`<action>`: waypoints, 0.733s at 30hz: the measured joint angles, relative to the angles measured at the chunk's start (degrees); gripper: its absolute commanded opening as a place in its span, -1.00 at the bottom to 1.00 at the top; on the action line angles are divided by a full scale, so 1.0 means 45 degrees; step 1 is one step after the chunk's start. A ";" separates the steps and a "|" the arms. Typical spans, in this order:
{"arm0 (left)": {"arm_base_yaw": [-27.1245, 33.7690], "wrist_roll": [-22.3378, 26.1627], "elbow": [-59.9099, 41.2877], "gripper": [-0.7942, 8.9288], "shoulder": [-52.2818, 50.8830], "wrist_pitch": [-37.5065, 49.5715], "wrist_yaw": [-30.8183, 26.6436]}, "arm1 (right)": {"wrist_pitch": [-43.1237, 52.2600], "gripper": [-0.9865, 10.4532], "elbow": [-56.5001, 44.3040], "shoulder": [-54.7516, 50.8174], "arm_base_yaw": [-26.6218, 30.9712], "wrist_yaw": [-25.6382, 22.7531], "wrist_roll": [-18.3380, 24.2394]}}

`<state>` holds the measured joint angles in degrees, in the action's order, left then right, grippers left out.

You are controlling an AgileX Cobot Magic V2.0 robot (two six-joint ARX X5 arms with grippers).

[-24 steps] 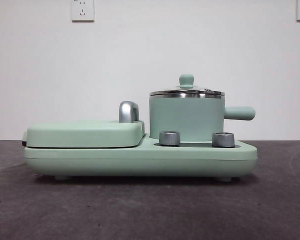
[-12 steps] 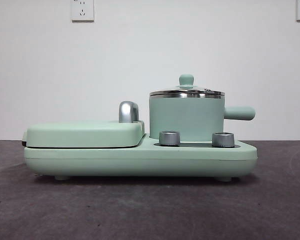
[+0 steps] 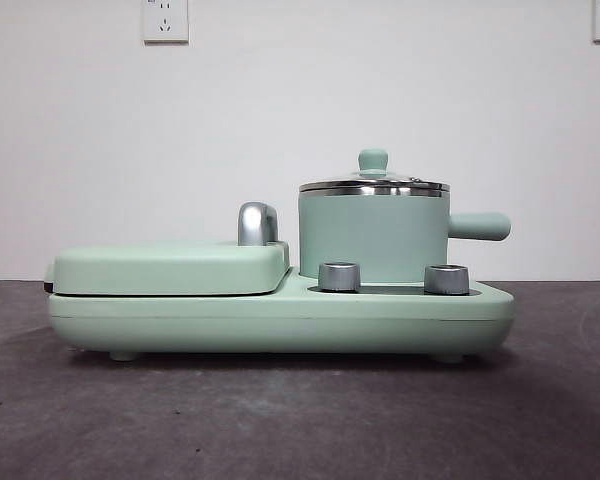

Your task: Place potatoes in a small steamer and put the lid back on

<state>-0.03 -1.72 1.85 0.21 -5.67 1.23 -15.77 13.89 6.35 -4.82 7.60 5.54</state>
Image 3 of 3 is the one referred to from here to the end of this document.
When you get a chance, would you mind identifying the mint green hinged griddle cover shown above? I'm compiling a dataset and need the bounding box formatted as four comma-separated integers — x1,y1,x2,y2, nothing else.
44,238,291,296

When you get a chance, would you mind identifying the mint green cooker base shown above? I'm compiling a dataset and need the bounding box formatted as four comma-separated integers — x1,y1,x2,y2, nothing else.
48,267,517,362

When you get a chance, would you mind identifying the silver control knob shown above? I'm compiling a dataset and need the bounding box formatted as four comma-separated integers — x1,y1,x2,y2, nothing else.
423,263,470,295
318,260,362,292

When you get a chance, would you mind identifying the mint green pot with handle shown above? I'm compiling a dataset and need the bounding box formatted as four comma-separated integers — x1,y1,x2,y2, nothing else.
298,189,512,281

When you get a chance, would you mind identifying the glass lid with green knob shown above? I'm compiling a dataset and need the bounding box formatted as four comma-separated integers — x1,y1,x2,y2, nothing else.
299,147,451,195

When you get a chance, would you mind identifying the chrome griddle handle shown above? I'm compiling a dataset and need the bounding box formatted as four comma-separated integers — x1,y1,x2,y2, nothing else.
237,201,280,247

